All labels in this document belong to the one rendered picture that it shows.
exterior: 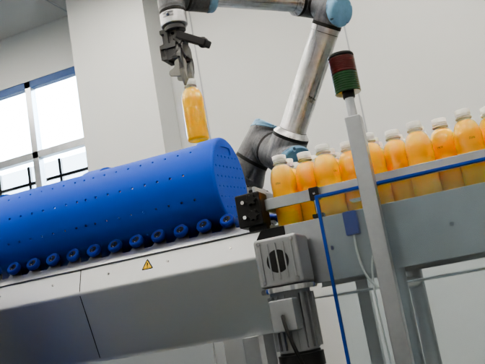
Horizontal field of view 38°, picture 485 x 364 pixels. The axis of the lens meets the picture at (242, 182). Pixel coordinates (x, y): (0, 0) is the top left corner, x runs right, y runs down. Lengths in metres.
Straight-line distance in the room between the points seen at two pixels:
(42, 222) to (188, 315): 0.56
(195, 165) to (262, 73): 3.24
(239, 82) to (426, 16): 1.41
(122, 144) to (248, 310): 3.41
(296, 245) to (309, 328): 0.20
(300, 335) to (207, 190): 0.55
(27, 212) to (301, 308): 1.01
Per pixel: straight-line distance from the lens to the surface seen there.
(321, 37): 2.78
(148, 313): 2.14
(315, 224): 1.84
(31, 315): 2.33
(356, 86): 1.72
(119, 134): 5.33
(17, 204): 2.39
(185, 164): 2.09
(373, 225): 1.65
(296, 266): 1.71
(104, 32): 5.62
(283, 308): 1.68
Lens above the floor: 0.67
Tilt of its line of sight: 11 degrees up
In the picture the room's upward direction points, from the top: 10 degrees counter-clockwise
